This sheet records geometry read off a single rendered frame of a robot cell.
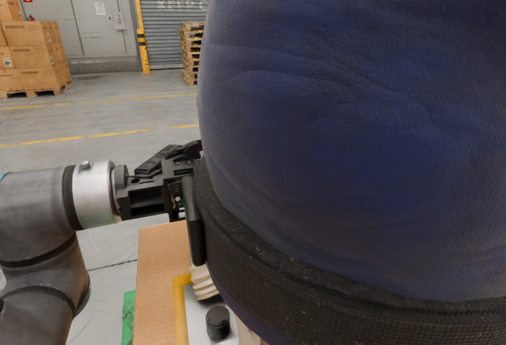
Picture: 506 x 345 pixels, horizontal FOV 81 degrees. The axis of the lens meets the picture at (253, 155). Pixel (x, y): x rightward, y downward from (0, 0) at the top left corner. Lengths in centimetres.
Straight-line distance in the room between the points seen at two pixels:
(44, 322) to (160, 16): 917
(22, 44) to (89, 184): 676
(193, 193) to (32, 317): 29
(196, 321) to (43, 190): 24
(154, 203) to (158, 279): 13
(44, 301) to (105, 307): 151
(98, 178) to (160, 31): 904
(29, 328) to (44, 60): 678
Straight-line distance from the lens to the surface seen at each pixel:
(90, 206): 43
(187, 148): 45
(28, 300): 45
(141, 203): 42
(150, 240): 56
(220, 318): 38
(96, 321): 192
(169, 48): 946
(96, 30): 959
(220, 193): 16
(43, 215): 44
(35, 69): 718
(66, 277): 49
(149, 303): 47
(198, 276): 41
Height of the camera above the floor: 142
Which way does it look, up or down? 25 degrees down
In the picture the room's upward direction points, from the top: straight up
